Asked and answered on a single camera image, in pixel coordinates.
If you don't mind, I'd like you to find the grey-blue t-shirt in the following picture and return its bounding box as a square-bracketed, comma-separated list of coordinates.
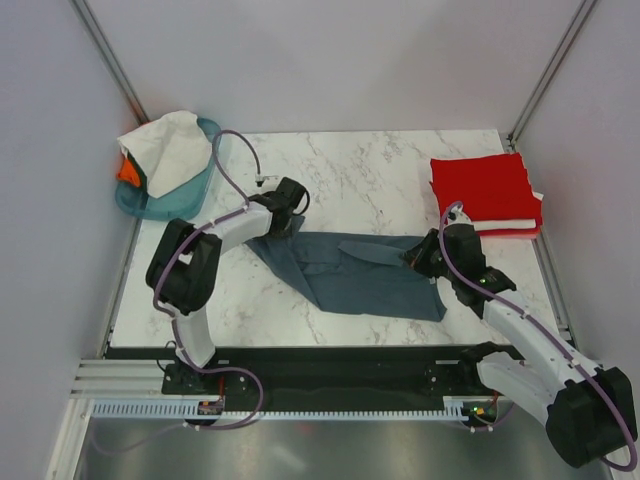
[246, 220, 446, 322]

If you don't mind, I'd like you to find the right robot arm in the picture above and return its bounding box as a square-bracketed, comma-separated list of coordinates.
[402, 224, 638, 471]

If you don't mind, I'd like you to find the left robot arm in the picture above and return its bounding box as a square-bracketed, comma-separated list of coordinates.
[145, 177, 310, 393]

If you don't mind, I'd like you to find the folded white t-shirt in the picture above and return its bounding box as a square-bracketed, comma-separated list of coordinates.
[469, 191, 544, 236]

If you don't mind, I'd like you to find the folded red t-shirt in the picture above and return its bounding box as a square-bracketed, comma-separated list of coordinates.
[430, 153, 533, 216]
[473, 219, 540, 239]

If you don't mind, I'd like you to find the folded red t-shirt bottom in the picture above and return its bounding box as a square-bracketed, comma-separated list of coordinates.
[473, 219, 540, 239]

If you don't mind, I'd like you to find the teal plastic bin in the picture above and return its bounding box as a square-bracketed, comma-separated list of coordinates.
[113, 115, 225, 222]

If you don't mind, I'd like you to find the crumpled white t-shirt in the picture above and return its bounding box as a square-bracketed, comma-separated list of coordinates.
[117, 110, 212, 198]

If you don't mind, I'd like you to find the dark green t-shirt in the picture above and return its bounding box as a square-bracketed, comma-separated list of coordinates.
[128, 154, 148, 191]

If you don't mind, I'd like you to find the orange t-shirt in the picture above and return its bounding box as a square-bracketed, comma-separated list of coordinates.
[116, 157, 137, 188]

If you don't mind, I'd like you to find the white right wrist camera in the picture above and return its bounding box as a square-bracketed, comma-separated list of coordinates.
[446, 207, 473, 227]

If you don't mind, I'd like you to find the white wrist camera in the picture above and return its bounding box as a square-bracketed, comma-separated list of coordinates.
[446, 207, 473, 227]
[255, 174, 280, 189]

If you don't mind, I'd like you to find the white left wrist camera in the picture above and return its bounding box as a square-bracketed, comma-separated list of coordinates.
[255, 174, 280, 189]

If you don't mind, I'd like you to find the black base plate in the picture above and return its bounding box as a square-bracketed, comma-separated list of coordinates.
[162, 344, 501, 414]

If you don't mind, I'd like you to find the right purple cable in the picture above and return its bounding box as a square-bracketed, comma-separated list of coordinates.
[439, 200, 639, 471]

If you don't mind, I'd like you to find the white slotted cable duct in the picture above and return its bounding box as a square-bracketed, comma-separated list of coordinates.
[91, 397, 498, 422]

